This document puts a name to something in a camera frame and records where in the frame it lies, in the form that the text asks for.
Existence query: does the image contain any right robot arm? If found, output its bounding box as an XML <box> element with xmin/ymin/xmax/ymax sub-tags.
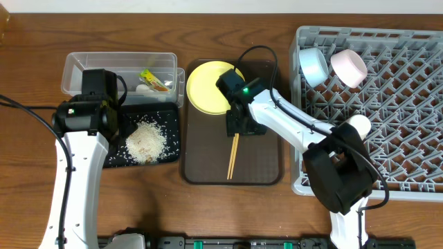
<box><xmin>216</xmin><ymin>75</ymin><xmax>378</xmax><ymax>248</ymax></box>

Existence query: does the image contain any light blue bowl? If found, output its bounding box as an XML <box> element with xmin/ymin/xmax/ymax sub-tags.
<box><xmin>298</xmin><ymin>48</ymin><xmax>329</xmax><ymax>88</ymax></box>

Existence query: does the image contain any white cup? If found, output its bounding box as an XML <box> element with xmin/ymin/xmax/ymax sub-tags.
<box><xmin>346</xmin><ymin>114</ymin><xmax>372</xmax><ymax>140</ymax></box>

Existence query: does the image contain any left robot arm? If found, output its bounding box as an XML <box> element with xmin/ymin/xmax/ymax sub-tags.
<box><xmin>40</xmin><ymin>100</ymin><xmax>120</xmax><ymax>248</ymax></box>

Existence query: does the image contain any clear plastic bin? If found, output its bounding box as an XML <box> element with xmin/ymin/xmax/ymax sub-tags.
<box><xmin>61</xmin><ymin>52</ymin><xmax>185</xmax><ymax>107</ymax></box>

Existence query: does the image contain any grey dishwasher rack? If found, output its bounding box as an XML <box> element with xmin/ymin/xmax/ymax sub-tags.
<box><xmin>289</xmin><ymin>26</ymin><xmax>442</xmax><ymax>202</ymax></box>

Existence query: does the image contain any green yellow snack wrapper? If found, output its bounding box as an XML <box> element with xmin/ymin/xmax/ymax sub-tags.
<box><xmin>140</xmin><ymin>69</ymin><xmax>170</xmax><ymax>92</ymax></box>

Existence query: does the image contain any brown serving tray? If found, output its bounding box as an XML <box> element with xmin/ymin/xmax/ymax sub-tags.
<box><xmin>179</xmin><ymin>59</ymin><xmax>284</xmax><ymax>186</ymax></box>

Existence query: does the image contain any yellow plate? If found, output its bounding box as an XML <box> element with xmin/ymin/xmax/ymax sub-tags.
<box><xmin>186</xmin><ymin>61</ymin><xmax>234</xmax><ymax>115</ymax></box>

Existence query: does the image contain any black plastic bin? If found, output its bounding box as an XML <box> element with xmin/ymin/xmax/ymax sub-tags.
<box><xmin>102</xmin><ymin>102</ymin><xmax>181</xmax><ymax>169</ymax></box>

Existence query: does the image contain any rice grains food waste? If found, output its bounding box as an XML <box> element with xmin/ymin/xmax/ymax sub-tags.
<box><xmin>107</xmin><ymin>110</ymin><xmax>180</xmax><ymax>165</ymax></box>

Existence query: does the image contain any white bowl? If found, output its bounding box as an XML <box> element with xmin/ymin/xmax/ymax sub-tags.
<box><xmin>330</xmin><ymin>49</ymin><xmax>368</xmax><ymax>89</ymax></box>

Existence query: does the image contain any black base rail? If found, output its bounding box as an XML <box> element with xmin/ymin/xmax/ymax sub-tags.
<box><xmin>96</xmin><ymin>226</ymin><xmax>416</xmax><ymax>249</ymax></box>

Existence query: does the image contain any wooden chopstick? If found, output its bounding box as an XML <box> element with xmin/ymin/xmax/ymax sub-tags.
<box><xmin>226</xmin><ymin>133</ymin><xmax>238</xmax><ymax>181</ymax></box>
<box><xmin>229</xmin><ymin>133</ymin><xmax>240</xmax><ymax>181</ymax></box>

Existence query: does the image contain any white tissue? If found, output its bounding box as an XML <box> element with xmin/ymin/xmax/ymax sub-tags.
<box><xmin>136</xmin><ymin>84</ymin><xmax>152</xmax><ymax>94</ymax></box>

